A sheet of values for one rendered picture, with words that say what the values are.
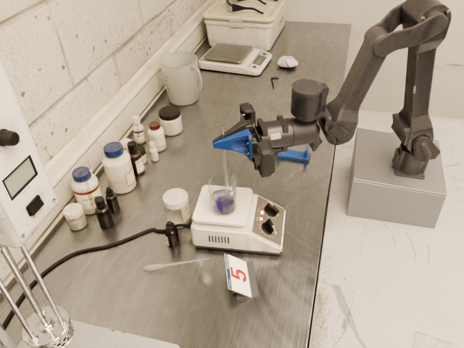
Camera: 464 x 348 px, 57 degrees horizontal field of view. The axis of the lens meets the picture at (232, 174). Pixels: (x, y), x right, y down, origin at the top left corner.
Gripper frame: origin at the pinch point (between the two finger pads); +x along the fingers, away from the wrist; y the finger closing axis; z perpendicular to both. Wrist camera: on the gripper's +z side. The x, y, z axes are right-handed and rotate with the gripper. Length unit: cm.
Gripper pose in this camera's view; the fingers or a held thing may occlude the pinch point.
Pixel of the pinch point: (230, 141)
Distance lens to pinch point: 84.3
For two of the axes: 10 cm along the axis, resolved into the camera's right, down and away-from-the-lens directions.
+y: -2.0, -6.1, 7.7
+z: 0.5, 7.8, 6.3
